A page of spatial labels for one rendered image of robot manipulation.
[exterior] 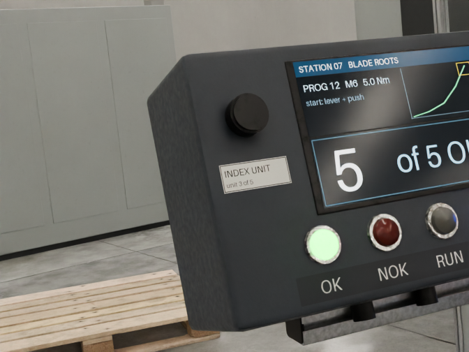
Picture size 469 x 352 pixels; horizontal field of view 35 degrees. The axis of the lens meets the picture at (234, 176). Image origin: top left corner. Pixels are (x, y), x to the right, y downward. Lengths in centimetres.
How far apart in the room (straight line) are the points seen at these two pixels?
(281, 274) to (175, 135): 13
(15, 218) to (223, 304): 592
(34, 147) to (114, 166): 75
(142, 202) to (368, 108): 630
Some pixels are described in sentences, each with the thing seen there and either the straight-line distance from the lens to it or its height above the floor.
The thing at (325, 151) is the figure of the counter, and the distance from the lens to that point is 52.
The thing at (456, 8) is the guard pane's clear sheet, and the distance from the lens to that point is 268.
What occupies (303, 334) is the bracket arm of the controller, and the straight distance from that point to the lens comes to 58.
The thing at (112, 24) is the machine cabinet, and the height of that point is 189.
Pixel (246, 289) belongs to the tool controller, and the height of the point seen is 110.
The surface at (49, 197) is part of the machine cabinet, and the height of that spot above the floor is 46.
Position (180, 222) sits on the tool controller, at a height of 113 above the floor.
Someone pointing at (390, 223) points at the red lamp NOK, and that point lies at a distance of 53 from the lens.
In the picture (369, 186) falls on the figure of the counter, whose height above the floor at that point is 115.
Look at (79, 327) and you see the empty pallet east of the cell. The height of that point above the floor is 14.
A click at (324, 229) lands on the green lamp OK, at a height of 113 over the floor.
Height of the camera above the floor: 123
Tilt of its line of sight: 7 degrees down
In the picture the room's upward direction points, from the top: 6 degrees counter-clockwise
